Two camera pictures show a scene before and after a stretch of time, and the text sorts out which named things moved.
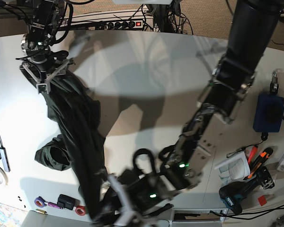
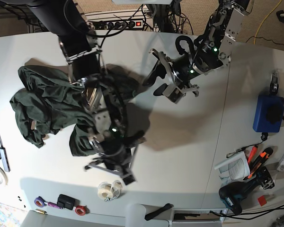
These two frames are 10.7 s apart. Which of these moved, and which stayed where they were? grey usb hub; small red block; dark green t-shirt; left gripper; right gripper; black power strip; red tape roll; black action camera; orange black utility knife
Moved: right gripper; dark green t-shirt; left gripper
Stayed: red tape roll; grey usb hub; black action camera; orange black utility knife; black power strip; small red block
